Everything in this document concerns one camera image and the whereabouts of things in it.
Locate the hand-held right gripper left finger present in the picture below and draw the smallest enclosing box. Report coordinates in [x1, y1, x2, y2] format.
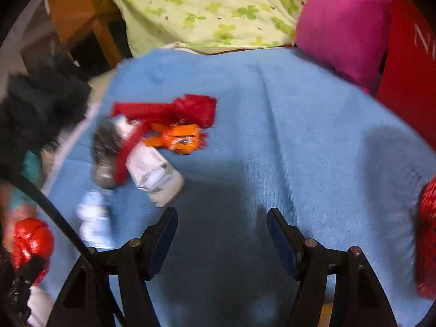
[46, 207, 179, 327]

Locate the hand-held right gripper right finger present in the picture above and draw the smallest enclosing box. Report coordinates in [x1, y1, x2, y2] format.
[266, 207, 399, 327]

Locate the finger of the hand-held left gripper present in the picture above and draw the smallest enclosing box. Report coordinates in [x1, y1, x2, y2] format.
[19, 255, 46, 285]

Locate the shiny red wrapper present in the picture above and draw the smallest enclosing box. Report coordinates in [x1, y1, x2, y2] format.
[12, 217, 55, 285]

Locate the orange wrapper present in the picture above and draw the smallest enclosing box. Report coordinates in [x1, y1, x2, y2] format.
[142, 123, 209, 155]

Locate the silver foil bag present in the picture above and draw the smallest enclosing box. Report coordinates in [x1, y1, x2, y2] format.
[91, 121, 126, 189]

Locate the light blue white wrapper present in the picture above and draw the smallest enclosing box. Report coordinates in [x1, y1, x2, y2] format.
[75, 189, 114, 249]

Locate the white crumpled packet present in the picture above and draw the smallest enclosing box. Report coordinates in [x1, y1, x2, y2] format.
[112, 115, 186, 208]

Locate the teal cloth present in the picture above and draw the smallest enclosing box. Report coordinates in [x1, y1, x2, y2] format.
[8, 150, 45, 212]

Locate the blue blanket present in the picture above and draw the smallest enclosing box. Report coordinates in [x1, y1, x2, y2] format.
[36, 48, 436, 327]

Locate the red mesh bag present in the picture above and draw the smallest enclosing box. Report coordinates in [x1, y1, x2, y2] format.
[416, 175, 436, 298]

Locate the black cloth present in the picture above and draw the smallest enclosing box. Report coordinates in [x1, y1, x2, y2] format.
[0, 51, 93, 181]

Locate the red box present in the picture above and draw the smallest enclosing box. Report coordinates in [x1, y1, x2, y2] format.
[376, 0, 436, 150]

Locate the magenta pillow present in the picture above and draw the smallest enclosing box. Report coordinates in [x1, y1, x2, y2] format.
[296, 0, 392, 92]

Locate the green clover print quilt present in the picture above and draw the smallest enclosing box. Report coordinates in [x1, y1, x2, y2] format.
[105, 0, 328, 55]

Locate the wooden furniture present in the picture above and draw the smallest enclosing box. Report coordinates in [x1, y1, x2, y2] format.
[46, 0, 132, 65]

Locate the black cable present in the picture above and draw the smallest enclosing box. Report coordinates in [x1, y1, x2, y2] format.
[0, 174, 126, 327]

